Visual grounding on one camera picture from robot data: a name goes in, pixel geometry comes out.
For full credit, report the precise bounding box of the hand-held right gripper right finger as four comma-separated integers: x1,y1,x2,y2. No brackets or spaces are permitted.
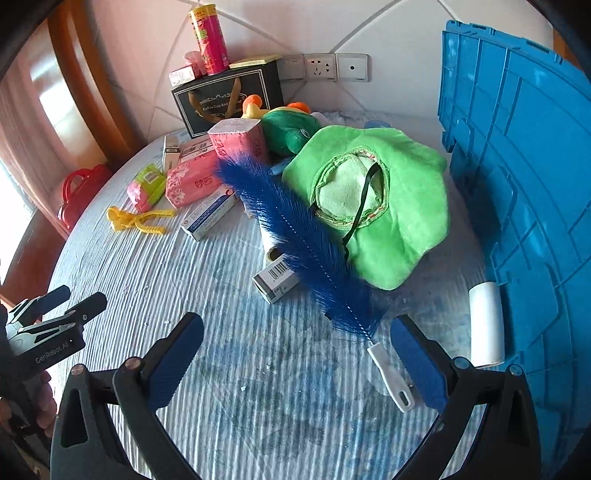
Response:
390,315,541,480

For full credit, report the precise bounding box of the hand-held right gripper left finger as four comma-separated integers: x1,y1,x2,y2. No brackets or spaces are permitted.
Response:
51,312,205,480

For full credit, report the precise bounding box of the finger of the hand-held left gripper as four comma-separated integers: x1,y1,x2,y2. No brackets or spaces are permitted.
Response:
6,285,71,330
18,292,108,344

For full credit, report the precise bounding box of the blue bottle brush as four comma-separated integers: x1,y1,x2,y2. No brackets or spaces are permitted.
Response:
215,156,417,414

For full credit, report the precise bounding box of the blue plastic crate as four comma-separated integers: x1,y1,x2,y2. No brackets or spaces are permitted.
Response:
436,18,591,435

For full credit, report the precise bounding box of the person's left hand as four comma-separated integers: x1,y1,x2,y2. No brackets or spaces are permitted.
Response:
36,370,58,438

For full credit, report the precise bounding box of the white paper roll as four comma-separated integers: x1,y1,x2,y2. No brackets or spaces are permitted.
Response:
469,281,505,369

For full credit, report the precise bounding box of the yellow plastic clip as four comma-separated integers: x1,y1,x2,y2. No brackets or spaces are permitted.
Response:
107,206,177,235

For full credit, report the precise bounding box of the red handbag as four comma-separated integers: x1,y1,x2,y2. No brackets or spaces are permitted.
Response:
58,164,114,232

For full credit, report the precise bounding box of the pink green packet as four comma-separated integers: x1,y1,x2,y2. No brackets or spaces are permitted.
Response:
127,162,167,213

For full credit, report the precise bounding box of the white barcode box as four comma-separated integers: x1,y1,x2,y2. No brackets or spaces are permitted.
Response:
252,256,301,304

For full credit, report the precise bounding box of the white blue carton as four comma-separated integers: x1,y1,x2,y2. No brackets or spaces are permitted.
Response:
181,189,238,241

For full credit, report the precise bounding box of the green plush hat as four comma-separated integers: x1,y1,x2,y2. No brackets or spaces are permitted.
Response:
281,126,451,291

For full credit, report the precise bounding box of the white paper tube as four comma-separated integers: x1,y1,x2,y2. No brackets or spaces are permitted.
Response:
257,217,287,264

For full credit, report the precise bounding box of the pink floral tissue pack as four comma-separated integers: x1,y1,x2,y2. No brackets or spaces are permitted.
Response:
165,154,227,208

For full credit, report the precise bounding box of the pink curtain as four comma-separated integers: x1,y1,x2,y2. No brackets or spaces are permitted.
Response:
0,55,61,222

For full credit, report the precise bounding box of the slim white box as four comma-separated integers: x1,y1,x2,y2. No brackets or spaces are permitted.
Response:
161,135,181,174

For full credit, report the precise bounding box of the white pink flat box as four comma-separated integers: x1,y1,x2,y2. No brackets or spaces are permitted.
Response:
179,138,218,163

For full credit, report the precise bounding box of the pink tissue box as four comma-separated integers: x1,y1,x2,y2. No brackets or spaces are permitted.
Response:
208,117,271,164

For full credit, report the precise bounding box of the black gift box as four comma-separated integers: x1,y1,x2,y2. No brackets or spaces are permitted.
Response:
172,60,284,139

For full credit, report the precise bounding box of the small pink box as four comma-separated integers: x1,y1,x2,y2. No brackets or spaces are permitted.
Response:
168,66,197,88

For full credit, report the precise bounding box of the green frog plush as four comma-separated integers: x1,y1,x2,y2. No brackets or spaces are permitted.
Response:
242,93,324,155

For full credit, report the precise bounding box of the pink wrapped packet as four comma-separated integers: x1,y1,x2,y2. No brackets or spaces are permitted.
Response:
185,50,208,77

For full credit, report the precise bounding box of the pink snack canister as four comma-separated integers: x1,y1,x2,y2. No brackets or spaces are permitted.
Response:
188,4,230,76

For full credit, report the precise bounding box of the yellow sticky note pad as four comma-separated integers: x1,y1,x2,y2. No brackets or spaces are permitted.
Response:
229,54,283,70

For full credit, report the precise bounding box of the wooden wall trim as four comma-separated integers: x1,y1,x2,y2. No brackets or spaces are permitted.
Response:
46,0,144,158

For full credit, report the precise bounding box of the white single-hole wall plate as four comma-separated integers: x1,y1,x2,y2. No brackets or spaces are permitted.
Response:
335,53,371,84

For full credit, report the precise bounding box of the white wall switch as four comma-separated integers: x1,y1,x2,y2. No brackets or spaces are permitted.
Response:
277,54,306,81

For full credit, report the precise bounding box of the white wall socket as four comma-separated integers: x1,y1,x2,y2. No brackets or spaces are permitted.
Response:
305,53,336,83

